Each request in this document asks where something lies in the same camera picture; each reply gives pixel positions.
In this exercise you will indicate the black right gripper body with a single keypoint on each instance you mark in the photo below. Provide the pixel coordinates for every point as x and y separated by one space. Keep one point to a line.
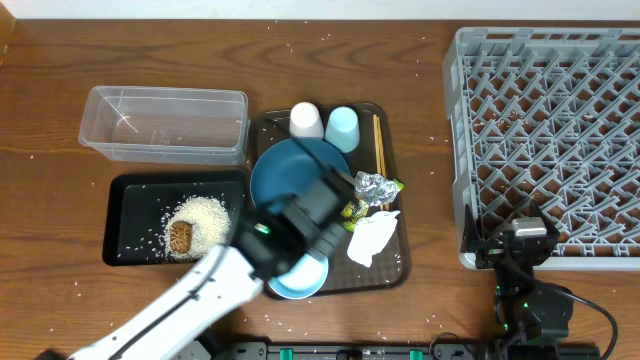
491 253

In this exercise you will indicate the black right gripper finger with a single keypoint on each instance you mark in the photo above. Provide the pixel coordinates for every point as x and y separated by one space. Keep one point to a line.
535 211
471 239

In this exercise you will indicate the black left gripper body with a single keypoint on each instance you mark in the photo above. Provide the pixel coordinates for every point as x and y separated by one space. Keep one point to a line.
328 238

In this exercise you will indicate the light blue bowl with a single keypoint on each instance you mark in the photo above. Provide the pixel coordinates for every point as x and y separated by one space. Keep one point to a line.
304 279

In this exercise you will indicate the brown food scrap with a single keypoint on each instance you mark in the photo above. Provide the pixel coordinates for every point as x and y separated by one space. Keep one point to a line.
180 237

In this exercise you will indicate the white paper napkin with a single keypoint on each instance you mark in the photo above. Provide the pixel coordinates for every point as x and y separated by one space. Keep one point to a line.
371 235

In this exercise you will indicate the foil snack wrapper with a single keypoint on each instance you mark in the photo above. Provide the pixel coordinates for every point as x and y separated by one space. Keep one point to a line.
371 190

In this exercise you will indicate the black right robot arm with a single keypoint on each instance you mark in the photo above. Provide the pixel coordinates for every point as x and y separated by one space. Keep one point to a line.
535 316

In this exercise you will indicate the grey dishwasher rack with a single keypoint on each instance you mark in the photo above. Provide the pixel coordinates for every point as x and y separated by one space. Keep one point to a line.
548 116

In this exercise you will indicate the pile of rice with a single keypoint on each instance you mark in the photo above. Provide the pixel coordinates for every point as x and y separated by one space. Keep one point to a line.
211 223

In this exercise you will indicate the dark blue plate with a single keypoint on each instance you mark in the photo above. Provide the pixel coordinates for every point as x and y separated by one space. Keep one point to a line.
286 169

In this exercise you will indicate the right wooden chopstick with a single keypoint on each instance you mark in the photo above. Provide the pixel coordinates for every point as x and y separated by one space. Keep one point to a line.
384 174

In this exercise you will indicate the wooden chopstick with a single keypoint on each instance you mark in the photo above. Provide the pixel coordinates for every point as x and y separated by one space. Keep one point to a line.
384 174
377 143

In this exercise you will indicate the black plastic tray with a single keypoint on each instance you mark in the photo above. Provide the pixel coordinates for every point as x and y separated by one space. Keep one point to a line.
141 205

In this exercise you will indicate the white plastic cup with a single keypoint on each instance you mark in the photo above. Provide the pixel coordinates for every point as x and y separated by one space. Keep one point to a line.
305 121

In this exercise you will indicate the left wooden chopstick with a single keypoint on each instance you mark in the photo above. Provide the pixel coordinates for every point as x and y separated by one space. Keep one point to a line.
377 143

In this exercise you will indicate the dark brown serving tray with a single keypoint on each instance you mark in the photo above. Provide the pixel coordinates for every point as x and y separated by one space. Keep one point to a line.
391 267

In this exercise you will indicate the light blue plastic cup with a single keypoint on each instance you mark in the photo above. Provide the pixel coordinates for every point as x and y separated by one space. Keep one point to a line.
342 130

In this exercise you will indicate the clear plastic bin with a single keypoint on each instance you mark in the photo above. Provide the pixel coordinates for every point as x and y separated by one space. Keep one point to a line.
167 125

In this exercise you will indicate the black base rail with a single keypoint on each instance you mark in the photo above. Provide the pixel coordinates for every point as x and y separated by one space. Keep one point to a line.
437 351

